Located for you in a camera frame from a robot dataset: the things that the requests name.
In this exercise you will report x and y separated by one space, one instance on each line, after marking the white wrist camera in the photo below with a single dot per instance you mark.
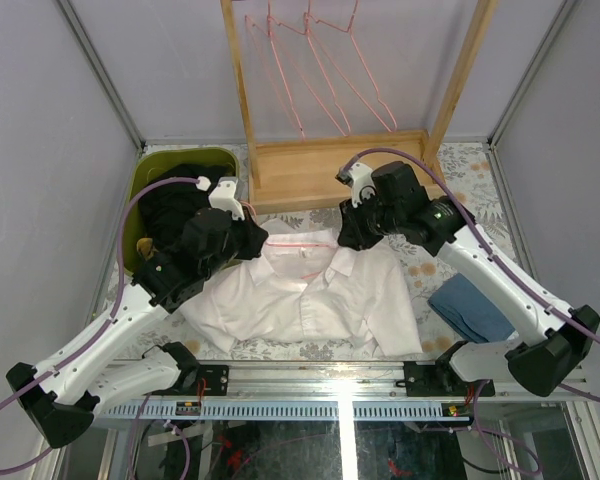
357 176
223 195

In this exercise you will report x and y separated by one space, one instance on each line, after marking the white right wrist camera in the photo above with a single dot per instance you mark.
357 176

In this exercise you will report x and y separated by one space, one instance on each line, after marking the aluminium front frame rail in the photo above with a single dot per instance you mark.
313 381

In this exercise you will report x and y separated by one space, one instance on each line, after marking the white shirt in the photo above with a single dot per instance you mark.
361 297

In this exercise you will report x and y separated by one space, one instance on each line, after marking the olive green plastic basket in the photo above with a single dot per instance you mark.
151 166

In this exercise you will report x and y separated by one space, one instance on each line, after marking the yellow plaid flannel shirt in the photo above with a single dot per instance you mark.
145 248

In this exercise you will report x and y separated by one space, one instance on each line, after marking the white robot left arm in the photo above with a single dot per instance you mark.
63 394

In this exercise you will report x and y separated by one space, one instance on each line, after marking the pink wire hanger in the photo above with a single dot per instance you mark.
270 93

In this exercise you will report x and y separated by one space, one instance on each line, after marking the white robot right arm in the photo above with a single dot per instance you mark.
553 337

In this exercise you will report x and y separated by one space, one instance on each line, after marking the pink hanger of white shirt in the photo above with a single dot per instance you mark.
290 254

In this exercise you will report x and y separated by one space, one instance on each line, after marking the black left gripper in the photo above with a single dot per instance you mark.
241 235

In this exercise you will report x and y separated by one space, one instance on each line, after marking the black shirt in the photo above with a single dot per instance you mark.
165 210

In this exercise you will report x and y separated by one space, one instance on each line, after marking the folded blue cloth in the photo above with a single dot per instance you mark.
469 313

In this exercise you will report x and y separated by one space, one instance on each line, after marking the pink hanger of black shirt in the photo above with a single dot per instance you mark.
342 64

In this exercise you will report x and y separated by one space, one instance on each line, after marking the grey slotted cable duct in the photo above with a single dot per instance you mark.
163 409

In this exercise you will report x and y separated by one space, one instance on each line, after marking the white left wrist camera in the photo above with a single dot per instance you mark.
223 195

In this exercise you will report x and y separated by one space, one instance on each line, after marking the pink hanger of plaid shirt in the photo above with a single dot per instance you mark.
303 71

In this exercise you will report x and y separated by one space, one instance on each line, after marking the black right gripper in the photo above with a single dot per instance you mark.
351 233

